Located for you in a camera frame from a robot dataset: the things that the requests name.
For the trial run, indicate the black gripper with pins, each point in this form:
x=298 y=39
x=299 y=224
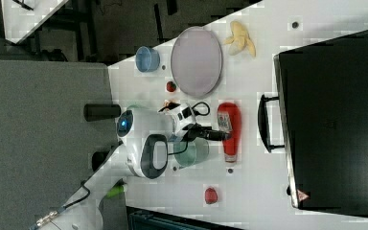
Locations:
x=193 y=131

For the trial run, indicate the bright green handle tool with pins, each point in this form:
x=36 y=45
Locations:
x=116 y=190

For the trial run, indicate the orange slice toy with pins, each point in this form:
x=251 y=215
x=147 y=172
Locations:
x=170 y=104

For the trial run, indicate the red plush strawberry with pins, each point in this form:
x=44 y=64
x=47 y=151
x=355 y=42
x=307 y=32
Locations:
x=170 y=86

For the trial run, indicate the red plush fruit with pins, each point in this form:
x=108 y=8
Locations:
x=210 y=196

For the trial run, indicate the green mug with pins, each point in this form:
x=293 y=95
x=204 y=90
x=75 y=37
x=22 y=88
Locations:
x=187 y=154

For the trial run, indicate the blue bowl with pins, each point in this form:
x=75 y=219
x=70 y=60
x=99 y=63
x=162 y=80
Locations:
x=147 y=59

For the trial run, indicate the red plush ketchup bottle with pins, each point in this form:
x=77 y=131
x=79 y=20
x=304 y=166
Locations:
x=230 y=121

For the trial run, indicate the grey round plate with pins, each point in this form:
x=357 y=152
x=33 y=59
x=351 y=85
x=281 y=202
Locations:
x=196 y=61

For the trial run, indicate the blue black crate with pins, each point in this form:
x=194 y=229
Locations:
x=146 y=220

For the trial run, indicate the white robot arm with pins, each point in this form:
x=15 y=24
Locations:
x=146 y=134

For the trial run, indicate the yellow plush banana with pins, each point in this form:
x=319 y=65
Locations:
x=239 y=40

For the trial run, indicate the black utensil holder cup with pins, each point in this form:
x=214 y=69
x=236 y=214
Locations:
x=97 y=159

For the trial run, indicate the white background table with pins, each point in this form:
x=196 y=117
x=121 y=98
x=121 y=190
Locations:
x=22 y=17

